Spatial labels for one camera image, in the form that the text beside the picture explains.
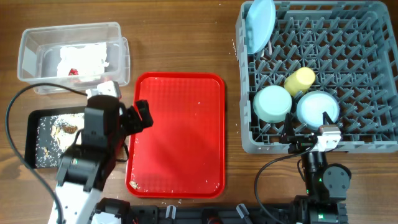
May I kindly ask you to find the light blue plate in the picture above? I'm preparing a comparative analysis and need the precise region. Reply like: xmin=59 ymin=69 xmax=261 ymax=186
xmin=245 ymin=0 xmax=276 ymax=54

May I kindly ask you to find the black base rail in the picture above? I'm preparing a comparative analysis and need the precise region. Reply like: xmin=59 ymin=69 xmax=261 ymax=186
xmin=128 ymin=204 xmax=349 ymax=224

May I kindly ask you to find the clear plastic bin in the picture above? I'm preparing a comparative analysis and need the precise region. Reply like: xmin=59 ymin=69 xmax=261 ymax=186
xmin=17 ymin=22 xmax=131 ymax=94

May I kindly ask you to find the right black cable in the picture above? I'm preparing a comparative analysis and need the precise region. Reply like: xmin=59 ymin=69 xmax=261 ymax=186
xmin=254 ymin=146 xmax=315 ymax=224

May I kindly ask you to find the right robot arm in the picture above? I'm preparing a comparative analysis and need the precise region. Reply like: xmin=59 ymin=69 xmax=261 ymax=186
xmin=280 ymin=112 xmax=352 ymax=224

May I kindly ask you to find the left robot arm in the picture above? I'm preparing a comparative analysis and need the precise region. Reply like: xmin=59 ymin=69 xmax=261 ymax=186
xmin=49 ymin=95 xmax=153 ymax=223

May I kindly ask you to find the dark food scrap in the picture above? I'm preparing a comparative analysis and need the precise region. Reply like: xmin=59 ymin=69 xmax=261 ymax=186
xmin=62 ymin=125 xmax=78 ymax=134

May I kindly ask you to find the red serving tray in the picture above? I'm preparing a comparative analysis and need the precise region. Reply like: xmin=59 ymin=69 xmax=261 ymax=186
xmin=125 ymin=72 xmax=226 ymax=199

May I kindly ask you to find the grey dishwasher rack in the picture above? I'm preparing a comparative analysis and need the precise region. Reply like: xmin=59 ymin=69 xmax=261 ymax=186
xmin=236 ymin=1 xmax=397 ymax=154

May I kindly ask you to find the light blue bowl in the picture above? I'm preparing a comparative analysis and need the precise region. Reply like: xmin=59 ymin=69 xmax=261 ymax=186
xmin=296 ymin=91 xmax=340 ymax=130

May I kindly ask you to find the yellow plastic cup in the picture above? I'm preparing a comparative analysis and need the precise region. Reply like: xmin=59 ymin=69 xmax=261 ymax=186
xmin=284 ymin=67 xmax=315 ymax=96

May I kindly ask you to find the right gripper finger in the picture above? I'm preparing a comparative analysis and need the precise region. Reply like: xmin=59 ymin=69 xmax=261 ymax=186
xmin=323 ymin=111 xmax=333 ymax=125
xmin=279 ymin=113 xmax=294 ymax=144

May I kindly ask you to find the black cable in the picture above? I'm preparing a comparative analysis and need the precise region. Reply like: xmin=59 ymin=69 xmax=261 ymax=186
xmin=254 ymin=146 xmax=315 ymax=224
xmin=4 ymin=82 xmax=90 ymax=224

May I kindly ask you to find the white napkin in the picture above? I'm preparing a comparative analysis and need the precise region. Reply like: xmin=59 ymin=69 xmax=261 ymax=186
xmin=57 ymin=42 xmax=109 ymax=77

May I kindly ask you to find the black tray bin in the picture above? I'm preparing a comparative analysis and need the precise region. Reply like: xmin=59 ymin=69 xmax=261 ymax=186
xmin=24 ymin=106 xmax=85 ymax=169

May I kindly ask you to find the mint green bowl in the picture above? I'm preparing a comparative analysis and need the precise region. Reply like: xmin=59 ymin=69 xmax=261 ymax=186
xmin=253 ymin=85 xmax=292 ymax=123

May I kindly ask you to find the small food crumb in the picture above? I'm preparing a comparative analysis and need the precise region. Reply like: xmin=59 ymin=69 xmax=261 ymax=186
xmin=129 ymin=181 xmax=139 ymax=190

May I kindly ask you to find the left black cable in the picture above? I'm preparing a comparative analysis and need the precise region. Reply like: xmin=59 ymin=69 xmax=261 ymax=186
xmin=4 ymin=82 xmax=90 ymax=224

